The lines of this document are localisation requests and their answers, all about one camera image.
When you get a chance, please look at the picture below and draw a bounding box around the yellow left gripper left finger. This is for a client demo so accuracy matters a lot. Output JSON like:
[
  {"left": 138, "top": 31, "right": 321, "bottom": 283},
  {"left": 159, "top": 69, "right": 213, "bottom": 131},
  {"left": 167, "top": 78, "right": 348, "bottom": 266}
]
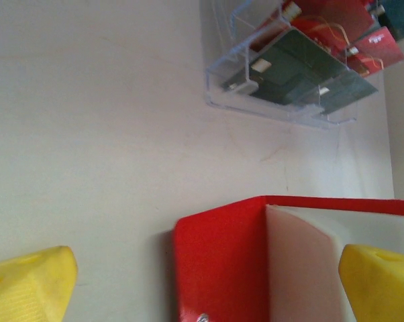
[{"left": 0, "top": 246, "right": 79, "bottom": 322}]

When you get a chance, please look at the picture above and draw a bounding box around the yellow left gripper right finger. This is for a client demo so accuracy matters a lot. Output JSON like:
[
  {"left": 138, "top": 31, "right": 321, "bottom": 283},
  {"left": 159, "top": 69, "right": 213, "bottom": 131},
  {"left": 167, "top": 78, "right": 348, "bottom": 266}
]
[{"left": 338, "top": 244, "right": 404, "bottom": 322}]

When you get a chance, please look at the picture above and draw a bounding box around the red card holder wallet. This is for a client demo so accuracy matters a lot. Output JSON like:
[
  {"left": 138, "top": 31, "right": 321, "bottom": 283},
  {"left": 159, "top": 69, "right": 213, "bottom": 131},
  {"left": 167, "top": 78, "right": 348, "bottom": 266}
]
[{"left": 170, "top": 195, "right": 404, "bottom": 322}]

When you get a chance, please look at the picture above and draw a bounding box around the red credit card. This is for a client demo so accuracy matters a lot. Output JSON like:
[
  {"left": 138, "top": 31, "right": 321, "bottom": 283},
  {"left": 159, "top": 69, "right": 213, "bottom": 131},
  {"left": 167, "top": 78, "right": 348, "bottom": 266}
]
[
  {"left": 249, "top": 18, "right": 290, "bottom": 53},
  {"left": 344, "top": 46, "right": 386, "bottom": 76},
  {"left": 352, "top": 26, "right": 404, "bottom": 66},
  {"left": 291, "top": 0, "right": 376, "bottom": 54}
]

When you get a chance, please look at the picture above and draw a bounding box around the clear acrylic card stand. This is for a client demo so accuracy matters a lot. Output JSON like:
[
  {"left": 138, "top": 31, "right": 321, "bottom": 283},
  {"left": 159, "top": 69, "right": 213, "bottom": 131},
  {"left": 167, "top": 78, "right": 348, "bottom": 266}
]
[{"left": 204, "top": 0, "right": 404, "bottom": 131}]

